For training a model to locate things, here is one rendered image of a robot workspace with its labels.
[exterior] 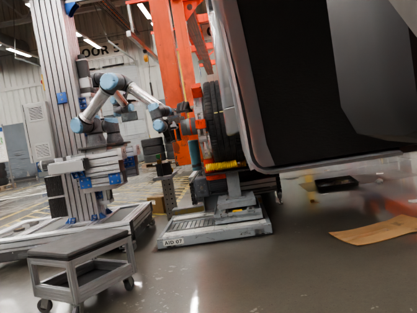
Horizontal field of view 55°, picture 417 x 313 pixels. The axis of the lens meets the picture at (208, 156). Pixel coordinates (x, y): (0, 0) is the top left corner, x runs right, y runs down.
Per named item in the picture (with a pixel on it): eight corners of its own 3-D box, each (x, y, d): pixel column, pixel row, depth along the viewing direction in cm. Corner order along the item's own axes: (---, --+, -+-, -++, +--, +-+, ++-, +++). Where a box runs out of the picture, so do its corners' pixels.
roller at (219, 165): (241, 166, 308) (239, 159, 307) (203, 172, 310) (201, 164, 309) (240, 166, 314) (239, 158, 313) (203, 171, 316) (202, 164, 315)
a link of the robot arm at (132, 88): (118, 85, 298) (168, 121, 285) (110, 84, 288) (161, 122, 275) (125, 71, 294) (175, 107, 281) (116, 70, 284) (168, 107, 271)
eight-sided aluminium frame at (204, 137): (210, 159, 296) (198, 87, 293) (201, 161, 297) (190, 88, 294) (213, 154, 351) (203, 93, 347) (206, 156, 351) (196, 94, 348)
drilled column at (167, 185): (177, 219, 382) (170, 176, 380) (167, 221, 383) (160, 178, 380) (179, 217, 392) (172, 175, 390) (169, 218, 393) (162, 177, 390)
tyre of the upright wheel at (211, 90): (247, 172, 301) (234, 86, 278) (216, 177, 302) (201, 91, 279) (241, 144, 362) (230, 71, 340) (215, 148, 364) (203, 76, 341)
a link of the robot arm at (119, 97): (107, 66, 350) (136, 106, 383) (97, 69, 355) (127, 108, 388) (102, 75, 343) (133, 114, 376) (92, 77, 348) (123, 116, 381)
